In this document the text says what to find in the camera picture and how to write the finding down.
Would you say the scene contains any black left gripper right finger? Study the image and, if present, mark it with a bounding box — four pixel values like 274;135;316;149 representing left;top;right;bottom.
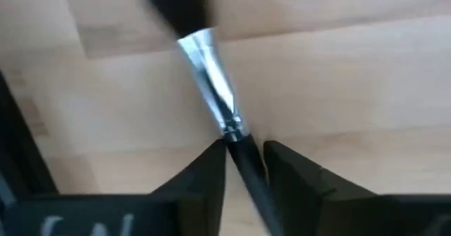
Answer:
264;140;378;236

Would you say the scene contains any black rig frame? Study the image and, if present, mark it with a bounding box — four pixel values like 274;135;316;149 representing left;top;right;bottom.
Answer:
0;70;60;199

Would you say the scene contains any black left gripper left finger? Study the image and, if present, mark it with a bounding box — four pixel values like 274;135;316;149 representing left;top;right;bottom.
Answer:
151;139;226;236

